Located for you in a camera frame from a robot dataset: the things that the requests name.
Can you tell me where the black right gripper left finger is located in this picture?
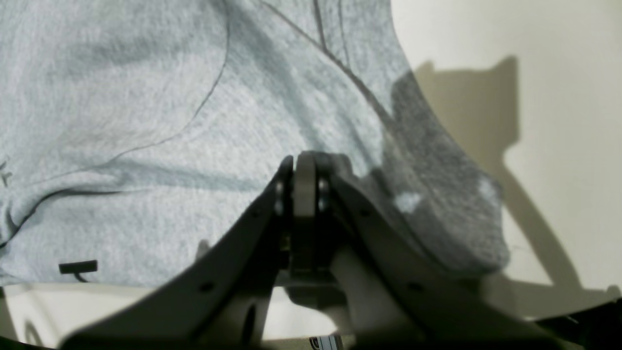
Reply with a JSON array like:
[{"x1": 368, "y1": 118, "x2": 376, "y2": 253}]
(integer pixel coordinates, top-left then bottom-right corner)
[{"x1": 61, "y1": 156, "x2": 294, "y2": 350}]

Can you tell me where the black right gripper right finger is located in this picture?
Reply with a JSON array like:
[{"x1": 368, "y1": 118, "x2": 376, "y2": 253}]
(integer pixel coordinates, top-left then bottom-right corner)
[{"x1": 316, "y1": 162, "x2": 560, "y2": 350}]

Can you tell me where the grey T-shirt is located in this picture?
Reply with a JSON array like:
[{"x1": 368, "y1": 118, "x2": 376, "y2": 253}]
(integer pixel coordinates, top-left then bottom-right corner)
[{"x1": 0, "y1": 0, "x2": 509, "y2": 287}]

